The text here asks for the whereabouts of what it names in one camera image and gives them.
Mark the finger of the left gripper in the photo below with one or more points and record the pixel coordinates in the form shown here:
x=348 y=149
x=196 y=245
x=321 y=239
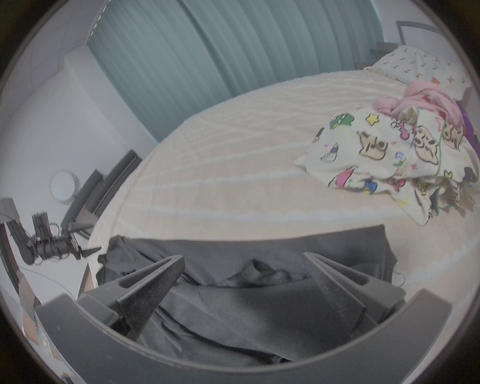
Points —
x=90 y=251
x=80 y=228

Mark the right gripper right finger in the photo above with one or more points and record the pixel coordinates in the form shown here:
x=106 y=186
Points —
x=337 y=292

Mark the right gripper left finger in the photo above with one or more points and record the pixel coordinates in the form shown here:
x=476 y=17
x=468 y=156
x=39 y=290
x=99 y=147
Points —
x=150 y=296

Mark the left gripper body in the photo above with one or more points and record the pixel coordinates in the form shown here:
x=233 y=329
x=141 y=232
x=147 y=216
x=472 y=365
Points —
x=56 y=247

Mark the black T-shirt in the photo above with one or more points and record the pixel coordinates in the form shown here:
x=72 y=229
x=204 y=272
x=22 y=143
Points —
x=243 y=311

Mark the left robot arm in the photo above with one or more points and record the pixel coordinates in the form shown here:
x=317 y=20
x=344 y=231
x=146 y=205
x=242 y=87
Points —
x=39 y=225

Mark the bed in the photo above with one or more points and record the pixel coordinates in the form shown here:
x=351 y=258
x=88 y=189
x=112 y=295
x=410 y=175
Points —
x=243 y=168

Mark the round white lamp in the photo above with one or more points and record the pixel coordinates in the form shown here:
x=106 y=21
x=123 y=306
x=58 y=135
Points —
x=62 y=186

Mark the white printed garment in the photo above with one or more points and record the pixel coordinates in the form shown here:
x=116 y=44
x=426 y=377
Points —
x=375 y=157

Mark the blue-green curtain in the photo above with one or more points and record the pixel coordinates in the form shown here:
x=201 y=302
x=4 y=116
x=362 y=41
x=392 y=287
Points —
x=187 y=56

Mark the purple satin garment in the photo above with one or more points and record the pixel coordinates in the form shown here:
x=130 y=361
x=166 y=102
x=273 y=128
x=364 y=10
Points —
x=470 y=127

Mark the pink garment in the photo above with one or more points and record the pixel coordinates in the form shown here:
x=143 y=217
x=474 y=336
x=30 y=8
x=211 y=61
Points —
x=427 y=95

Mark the white printed pillow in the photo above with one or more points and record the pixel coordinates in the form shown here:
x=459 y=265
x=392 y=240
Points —
x=412 y=63

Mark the grey bedside table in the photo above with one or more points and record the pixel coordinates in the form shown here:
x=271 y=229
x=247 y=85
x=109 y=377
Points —
x=382 y=48

